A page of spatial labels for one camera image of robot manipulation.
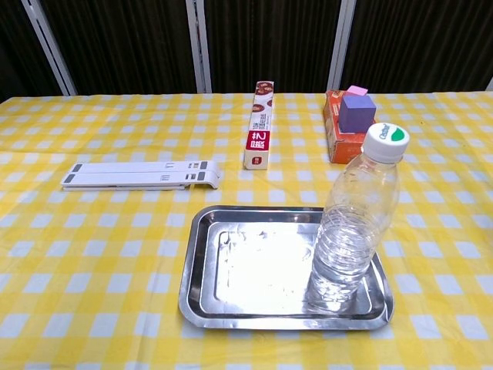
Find long white red wrap box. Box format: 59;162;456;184
243;80;276;171

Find purple foam cube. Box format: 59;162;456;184
337;94;377;135

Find yellow white checked tablecloth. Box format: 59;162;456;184
0;91;493;370

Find rectangular stainless steel tray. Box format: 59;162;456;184
178;204;395;331

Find white folded laptop stand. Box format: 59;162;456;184
61;160;223;192

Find orange cardboard box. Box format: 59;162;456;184
323;89;385;165

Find transparent plastic water bottle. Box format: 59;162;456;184
307;122;411;305

